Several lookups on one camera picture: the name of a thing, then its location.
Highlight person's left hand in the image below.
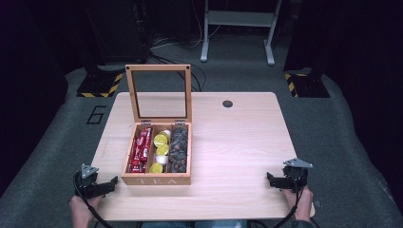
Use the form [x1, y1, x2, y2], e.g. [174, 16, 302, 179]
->
[68, 193, 105, 228]

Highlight white floor cables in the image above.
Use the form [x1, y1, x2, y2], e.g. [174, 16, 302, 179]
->
[151, 0, 222, 50]

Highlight black striped stand base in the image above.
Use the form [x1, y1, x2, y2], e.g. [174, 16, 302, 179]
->
[283, 71, 331, 99]
[76, 69, 125, 99]

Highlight black floor cables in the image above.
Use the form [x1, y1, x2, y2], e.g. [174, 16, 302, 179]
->
[147, 37, 207, 93]

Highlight bundle of red packets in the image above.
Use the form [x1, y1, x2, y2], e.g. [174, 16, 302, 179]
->
[127, 126, 153, 174]

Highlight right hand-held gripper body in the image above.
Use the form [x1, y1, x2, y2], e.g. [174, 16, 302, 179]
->
[278, 158, 314, 193]

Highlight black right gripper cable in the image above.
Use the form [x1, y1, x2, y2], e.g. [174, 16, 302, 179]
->
[273, 185, 306, 228]

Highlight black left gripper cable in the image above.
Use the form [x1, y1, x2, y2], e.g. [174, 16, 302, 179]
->
[72, 172, 114, 228]

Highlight pile of dark tea packets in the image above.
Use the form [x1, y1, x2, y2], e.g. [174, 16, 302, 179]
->
[166, 126, 189, 174]

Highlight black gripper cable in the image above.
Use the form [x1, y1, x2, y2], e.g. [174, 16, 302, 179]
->
[273, 185, 306, 228]
[72, 172, 114, 228]

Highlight black equipment cabinet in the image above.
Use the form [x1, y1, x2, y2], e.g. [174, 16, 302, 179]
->
[80, 0, 150, 66]

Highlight person's right hand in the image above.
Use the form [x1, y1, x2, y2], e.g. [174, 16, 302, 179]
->
[280, 186, 317, 222]

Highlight white metal stand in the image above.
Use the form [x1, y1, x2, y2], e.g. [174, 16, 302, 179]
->
[200, 0, 283, 67]

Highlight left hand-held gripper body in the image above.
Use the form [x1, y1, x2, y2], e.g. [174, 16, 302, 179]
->
[73, 163, 106, 200]

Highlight wooden tea box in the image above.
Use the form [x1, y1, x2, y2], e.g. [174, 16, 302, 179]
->
[121, 64, 193, 186]

